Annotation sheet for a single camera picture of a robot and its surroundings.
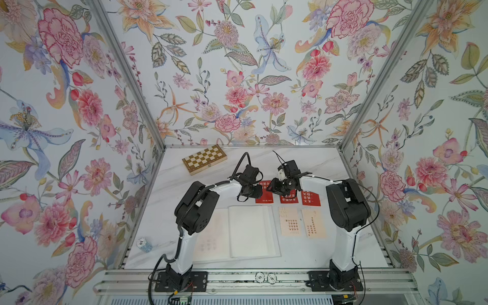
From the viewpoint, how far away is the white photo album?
82cm

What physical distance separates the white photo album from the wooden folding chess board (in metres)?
0.29

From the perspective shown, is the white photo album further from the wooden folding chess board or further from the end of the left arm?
the wooden folding chess board

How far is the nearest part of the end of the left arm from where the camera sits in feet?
2.50

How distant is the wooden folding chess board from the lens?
1094 mm

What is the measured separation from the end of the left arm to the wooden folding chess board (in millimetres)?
339

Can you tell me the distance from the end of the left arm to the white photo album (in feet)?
0.31
